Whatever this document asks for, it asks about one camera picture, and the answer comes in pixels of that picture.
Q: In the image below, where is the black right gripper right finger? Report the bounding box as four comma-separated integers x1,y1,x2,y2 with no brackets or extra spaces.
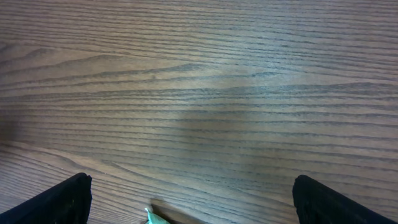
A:
292,175,397,224

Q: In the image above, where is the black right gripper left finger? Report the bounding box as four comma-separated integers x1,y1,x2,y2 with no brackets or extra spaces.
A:
1,172,92,224

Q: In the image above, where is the teal crinkled wrapper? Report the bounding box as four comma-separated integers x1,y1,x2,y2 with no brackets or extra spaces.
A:
145,208,170,224

